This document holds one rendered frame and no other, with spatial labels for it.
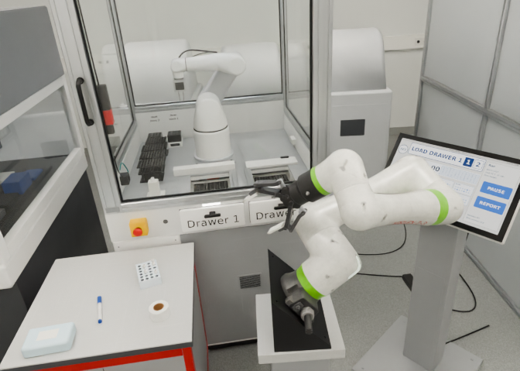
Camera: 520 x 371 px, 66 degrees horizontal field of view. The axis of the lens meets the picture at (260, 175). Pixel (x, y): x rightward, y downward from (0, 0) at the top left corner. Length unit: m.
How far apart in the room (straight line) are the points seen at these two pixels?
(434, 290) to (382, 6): 3.59
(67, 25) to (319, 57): 0.94
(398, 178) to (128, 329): 1.08
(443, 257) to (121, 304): 1.33
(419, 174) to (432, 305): 0.80
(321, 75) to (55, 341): 1.36
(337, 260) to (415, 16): 4.12
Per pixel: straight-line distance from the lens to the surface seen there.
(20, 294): 2.01
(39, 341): 1.60
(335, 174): 1.12
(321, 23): 1.67
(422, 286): 2.05
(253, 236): 1.94
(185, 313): 1.57
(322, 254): 1.30
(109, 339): 1.56
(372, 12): 4.96
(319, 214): 1.36
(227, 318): 2.25
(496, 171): 1.72
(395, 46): 5.04
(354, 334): 2.51
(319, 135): 1.77
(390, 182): 1.45
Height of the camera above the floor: 1.83
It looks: 26 degrees down
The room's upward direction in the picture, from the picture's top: 4 degrees counter-clockwise
